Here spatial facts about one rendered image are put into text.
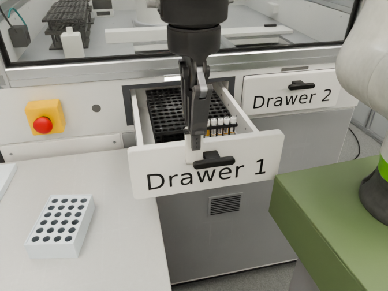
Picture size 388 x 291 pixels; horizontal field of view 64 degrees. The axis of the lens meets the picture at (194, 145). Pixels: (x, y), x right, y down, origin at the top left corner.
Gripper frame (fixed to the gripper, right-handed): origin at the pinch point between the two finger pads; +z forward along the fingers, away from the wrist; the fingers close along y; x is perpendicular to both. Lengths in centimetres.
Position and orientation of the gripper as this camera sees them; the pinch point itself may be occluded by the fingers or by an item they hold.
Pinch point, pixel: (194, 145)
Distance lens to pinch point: 54.0
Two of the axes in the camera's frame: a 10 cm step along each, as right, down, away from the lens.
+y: 2.1, 5.4, -8.2
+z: 0.0, 8.4, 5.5
